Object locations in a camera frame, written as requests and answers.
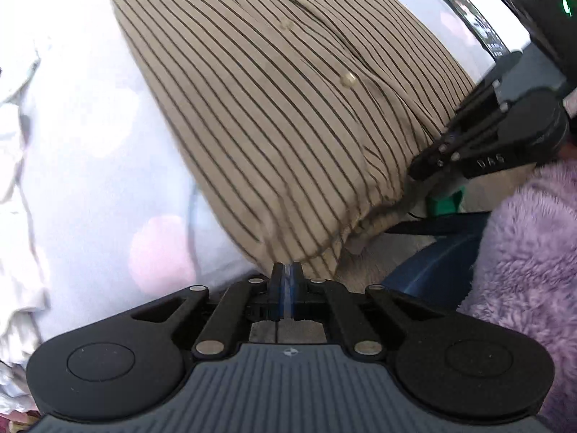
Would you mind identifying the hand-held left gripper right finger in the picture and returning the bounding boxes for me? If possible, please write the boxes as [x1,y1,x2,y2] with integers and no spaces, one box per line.
[285,262,447,362]

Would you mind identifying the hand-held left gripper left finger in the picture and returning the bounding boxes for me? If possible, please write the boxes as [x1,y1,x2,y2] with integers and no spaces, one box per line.
[128,262,286,362]

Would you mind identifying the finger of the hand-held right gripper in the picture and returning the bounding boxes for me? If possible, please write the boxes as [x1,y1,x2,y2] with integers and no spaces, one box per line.
[409,104,510,182]
[442,52,524,138]

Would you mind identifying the brown striped shirt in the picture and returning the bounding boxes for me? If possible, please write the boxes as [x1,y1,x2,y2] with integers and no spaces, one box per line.
[101,0,479,344]

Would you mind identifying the green slipper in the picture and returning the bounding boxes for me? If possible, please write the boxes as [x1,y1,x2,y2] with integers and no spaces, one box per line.
[426,187,465,217]

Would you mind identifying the black smartphone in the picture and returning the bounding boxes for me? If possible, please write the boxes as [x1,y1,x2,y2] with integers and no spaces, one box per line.
[441,0,512,57]

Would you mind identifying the dark blue chair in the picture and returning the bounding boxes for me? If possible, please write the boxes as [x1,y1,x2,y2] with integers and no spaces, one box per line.
[383,212,492,312]

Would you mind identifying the white garment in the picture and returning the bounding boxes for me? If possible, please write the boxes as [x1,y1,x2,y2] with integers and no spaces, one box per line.
[0,40,52,402]

